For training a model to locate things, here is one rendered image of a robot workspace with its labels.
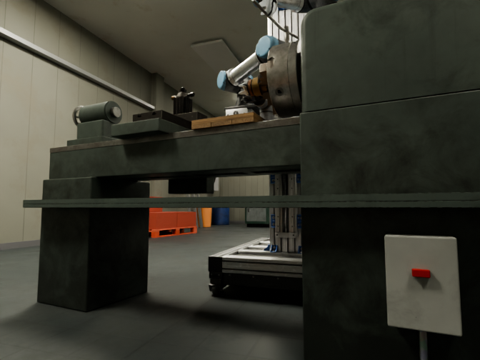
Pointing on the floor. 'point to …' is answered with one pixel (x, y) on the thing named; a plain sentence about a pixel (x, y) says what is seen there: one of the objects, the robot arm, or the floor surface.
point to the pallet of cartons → (171, 223)
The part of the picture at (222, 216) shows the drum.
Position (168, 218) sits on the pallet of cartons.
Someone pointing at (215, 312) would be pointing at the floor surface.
